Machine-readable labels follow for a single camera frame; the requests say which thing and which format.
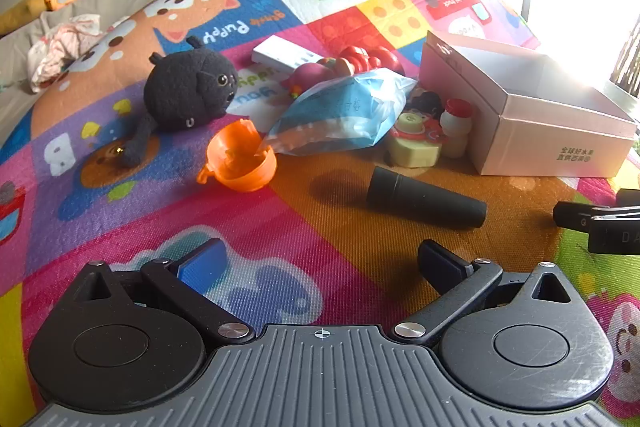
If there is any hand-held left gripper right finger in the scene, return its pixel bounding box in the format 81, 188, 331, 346
394, 239, 583, 348

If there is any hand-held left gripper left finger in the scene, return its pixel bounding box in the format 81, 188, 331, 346
75, 238, 257, 345

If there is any black cylinder tube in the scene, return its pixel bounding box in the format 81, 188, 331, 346
366, 166, 488, 230

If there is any pink cardboard box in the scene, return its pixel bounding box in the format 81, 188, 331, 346
417, 31, 638, 178

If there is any orange plastic capsule shell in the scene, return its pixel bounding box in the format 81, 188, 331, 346
196, 119, 277, 192

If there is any white toy bottle red cap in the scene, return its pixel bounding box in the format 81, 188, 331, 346
440, 99, 473, 159

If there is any small dark toy figure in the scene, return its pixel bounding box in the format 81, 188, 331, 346
410, 89, 446, 115

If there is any black plush cat toy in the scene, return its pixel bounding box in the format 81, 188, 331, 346
117, 36, 240, 168

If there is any blue face mask packet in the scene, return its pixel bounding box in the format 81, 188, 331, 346
262, 74, 418, 158

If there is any pink toy pig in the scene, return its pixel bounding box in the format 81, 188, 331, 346
282, 62, 336, 95

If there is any red toy figure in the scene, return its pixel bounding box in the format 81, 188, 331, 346
335, 46, 406, 75

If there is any white small box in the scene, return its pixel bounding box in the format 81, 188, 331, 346
251, 35, 326, 72

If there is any colourful cartoon play mat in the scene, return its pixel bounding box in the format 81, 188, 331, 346
0, 0, 640, 427

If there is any crumpled pink white cloth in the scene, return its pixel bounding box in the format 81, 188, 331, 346
27, 13, 108, 92

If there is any long yellow pillow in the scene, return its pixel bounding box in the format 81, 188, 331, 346
0, 0, 51, 36

